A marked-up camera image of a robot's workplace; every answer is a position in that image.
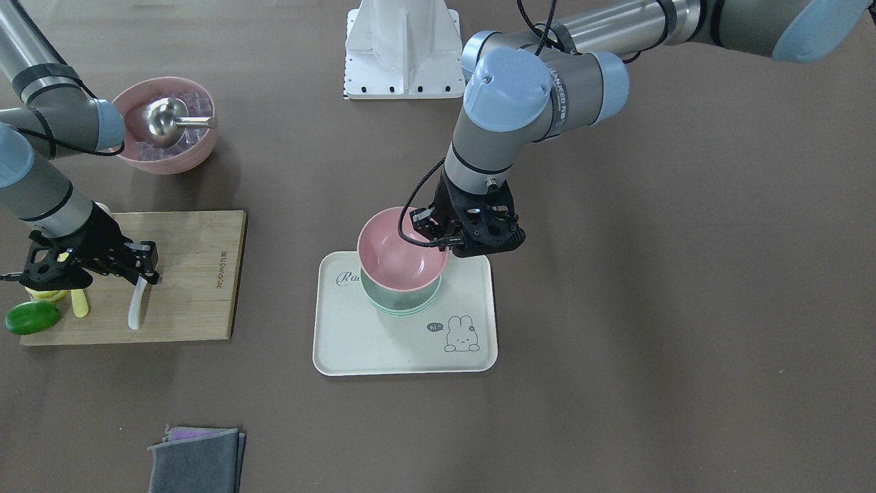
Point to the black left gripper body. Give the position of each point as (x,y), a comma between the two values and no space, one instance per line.
(446,203)

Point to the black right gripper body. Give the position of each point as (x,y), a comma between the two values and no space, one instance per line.
(97,237)

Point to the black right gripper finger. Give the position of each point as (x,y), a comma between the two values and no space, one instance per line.
(137,262)

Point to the white ceramic spoon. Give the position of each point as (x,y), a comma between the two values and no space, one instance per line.
(136,305)

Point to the small pink bowl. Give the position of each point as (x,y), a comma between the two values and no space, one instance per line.
(393,262)

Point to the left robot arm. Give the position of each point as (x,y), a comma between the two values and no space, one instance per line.
(533,85)

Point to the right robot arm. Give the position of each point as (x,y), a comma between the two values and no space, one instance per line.
(59,116)

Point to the top green bowl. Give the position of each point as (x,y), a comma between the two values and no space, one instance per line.
(390,296)

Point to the green bowl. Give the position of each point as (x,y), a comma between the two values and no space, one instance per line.
(390,296)
(403,305)
(400,308)

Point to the bottom green bowl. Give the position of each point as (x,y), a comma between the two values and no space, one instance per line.
(403,305)

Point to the middle green bowl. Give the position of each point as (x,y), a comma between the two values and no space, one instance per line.
(400,308)

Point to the large pink bowl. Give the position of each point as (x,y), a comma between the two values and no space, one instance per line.
(190,150)

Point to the upper lemon slice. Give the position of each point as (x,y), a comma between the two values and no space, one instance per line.
(51,296)

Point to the bamboo cutting board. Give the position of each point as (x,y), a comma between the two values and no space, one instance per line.
(199,258)

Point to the green lime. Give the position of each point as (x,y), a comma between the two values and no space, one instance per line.
(31,317)

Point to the cream rabbit tray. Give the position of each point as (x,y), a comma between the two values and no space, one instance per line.
(456,333)

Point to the metal ice scoop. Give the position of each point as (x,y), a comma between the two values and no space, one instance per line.
(166,120)

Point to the clear ice cubes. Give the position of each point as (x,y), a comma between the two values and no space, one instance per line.
(198,105)

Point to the folded grey cloth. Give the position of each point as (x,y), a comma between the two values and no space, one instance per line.
(198,459)

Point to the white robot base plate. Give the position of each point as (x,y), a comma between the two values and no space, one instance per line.
(403,50)

